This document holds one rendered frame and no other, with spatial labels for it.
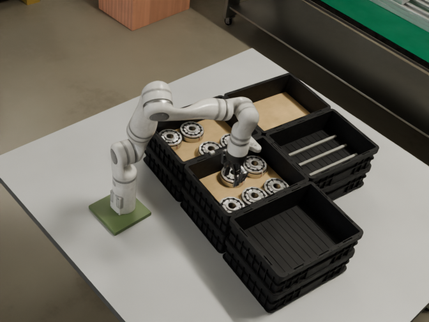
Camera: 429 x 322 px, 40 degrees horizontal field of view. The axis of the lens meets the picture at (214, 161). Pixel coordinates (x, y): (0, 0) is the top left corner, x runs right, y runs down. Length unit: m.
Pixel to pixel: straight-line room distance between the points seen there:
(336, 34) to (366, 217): 2.45
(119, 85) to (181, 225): 2.00
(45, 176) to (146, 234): 0.51
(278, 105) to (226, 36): 2.11
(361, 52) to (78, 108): 2.13
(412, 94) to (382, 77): 0.25
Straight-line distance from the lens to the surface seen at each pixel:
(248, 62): 3.28
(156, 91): 1.77
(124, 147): 2.14
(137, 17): 4.74
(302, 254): 2.19
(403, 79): 4.48
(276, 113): 2.74
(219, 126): 2.60
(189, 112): 1.81
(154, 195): 2.45
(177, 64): 4.42
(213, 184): 2.34
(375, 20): 4.02
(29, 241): 3.22
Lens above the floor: 2.49
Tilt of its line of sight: 43 degrees down
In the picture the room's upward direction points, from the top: 10 degrees clockwise
